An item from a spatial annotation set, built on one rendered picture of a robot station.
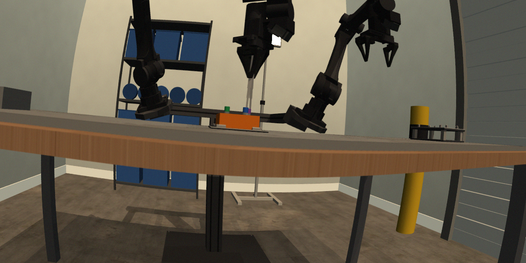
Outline beige perforated plate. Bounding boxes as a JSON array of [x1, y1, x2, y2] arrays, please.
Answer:
[[0, 109, 526, 151]]

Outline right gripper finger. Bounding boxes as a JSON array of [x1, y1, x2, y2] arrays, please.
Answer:
[[237, 47, 263, 78], [245, 50, 270, 79]]

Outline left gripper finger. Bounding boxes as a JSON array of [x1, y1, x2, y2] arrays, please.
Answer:
[[383, 44, 399, 67], [355, 36, 371, 62]]

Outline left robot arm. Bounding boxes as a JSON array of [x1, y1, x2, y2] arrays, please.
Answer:
[[295, 0, 401, 128]]

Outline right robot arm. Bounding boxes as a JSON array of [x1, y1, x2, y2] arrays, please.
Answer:
[[132, 0, 295, 113]]

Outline grey slotted rack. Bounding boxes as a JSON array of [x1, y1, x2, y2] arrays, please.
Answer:
[[0, 86, 32, 111]]

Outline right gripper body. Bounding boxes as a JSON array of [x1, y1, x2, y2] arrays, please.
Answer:
[[233, 18, 274, 51]]

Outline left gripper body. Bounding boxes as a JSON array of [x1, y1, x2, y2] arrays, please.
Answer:
[[355, 22, 398, 46]]

